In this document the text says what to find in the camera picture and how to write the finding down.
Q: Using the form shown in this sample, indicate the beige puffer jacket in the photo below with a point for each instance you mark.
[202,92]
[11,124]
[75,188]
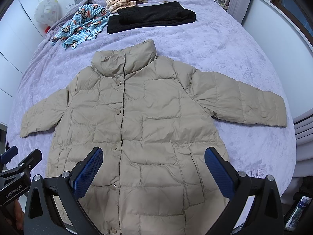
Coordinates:
[153,117]

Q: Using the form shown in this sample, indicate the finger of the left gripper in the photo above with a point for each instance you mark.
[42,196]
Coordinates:
[8,155]
[27,164]

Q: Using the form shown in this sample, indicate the lavender bed blanket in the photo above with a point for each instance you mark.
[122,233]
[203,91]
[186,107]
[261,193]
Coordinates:
[215,42]

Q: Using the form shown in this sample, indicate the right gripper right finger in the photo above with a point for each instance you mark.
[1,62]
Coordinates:
[265,215]

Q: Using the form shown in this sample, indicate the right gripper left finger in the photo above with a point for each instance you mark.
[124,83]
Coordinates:
[41,213]

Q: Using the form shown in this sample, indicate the white radiator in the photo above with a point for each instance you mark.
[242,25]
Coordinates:
[303,131]

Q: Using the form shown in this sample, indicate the black folded garment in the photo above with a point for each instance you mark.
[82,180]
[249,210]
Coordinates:
[165,14]

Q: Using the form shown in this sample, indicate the person's left hand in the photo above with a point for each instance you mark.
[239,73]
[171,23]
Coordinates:
[19,215]

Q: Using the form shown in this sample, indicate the white patterned plush ball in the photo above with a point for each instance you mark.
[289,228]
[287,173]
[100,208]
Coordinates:
[47,12]

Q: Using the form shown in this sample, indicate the blue monkey print garment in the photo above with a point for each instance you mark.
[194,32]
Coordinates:
[86,24]

